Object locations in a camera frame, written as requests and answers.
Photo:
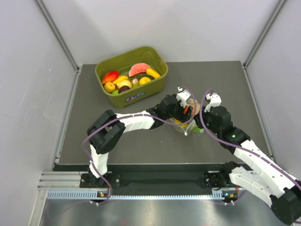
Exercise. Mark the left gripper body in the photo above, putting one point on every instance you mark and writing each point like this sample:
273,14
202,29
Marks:
177,112

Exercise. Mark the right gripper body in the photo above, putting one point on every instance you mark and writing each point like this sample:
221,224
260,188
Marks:
207,117

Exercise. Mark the polka dot zip bag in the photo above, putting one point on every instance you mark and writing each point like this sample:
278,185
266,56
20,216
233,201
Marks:
190,127

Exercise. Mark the fake red mango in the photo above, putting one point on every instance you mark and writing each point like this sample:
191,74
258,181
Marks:
110,77

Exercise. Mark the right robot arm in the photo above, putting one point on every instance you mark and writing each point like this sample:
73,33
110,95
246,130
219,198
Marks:
267,181

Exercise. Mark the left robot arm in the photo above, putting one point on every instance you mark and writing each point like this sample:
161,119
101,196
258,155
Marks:
105,132

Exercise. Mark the fake green fruit in bag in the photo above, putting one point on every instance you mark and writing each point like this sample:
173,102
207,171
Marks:
197,130

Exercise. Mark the fake yellow pepper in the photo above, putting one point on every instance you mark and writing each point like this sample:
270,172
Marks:
144,80

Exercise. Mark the fake banana in tub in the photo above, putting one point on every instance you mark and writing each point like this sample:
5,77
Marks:
151,72

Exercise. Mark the fake mushroom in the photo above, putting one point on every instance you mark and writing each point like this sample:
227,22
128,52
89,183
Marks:
135,81

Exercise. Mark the fake watermelon slice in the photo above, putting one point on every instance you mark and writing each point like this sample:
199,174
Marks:
137,69

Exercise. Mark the fake dark red plum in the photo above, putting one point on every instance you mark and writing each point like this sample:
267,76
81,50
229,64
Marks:
123,89

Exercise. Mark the fake yellow pear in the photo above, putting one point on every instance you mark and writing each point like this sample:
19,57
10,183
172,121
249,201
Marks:
122,83

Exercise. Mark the fake lime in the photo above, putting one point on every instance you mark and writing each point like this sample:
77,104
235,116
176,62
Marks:
115,92

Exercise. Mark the fake small banana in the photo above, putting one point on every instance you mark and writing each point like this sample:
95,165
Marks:
120,78

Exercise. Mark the fake orange persimmon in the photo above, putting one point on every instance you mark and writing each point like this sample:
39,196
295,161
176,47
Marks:
109,87

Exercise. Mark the olive green plastic tub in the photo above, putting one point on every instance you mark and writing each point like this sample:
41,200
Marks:
122,63

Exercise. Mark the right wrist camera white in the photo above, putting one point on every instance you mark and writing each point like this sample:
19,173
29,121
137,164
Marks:
213,100

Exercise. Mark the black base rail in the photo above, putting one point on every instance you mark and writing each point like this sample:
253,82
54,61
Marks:
161,178

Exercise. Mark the grey cable duct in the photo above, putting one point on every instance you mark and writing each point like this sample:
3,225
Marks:
99,195

